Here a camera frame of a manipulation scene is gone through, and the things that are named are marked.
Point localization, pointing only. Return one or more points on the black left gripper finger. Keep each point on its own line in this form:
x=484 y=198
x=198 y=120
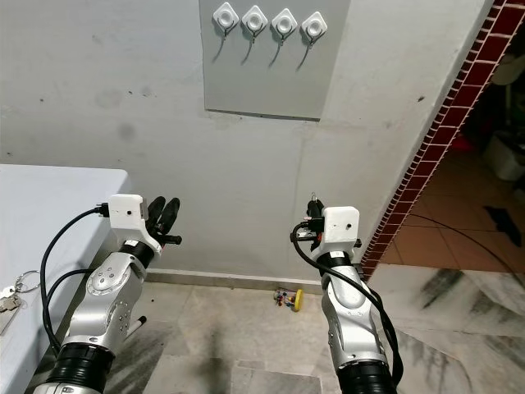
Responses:
x=171 y=213
x=154 y=208

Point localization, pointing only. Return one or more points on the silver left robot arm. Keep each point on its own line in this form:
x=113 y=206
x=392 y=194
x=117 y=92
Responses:
x=111 y=291

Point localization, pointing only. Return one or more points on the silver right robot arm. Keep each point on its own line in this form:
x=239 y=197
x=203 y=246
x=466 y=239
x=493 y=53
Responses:
x=353 y=320

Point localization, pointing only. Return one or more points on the grey hook board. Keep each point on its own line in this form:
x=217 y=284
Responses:
x=267 y=90

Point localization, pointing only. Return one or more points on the metal skirting strip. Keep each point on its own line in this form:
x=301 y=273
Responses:
x=230 y=281

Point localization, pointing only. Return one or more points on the colourful bead maze toy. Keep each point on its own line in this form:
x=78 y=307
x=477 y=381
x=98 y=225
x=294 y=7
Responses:
x=296 y=300

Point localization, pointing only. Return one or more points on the white table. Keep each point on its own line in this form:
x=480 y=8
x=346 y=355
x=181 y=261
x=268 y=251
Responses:
x=49 y=222

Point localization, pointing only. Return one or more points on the black floor object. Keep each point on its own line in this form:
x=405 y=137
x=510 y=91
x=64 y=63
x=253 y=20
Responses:
x=502 y=215

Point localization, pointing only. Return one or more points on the white container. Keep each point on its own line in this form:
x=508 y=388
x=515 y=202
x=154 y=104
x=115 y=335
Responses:
x=507 y=156

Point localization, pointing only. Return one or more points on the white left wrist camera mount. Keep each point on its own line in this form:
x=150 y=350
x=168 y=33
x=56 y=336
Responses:
x=127 y=215

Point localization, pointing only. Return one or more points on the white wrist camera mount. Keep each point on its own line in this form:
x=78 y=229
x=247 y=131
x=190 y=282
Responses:
x=341 y=228
x=127 y=215

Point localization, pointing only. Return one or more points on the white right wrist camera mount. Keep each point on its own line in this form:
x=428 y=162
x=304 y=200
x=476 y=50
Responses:
x=341 y=228

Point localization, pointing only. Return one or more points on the red tile wall edging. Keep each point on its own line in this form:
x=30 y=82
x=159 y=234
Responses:
x=435 y=131

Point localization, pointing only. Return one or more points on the white wall hook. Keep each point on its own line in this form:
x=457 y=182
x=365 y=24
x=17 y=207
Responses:
x=225 y=16
x=254 y=19
x=285 y=23
x=314 y=26

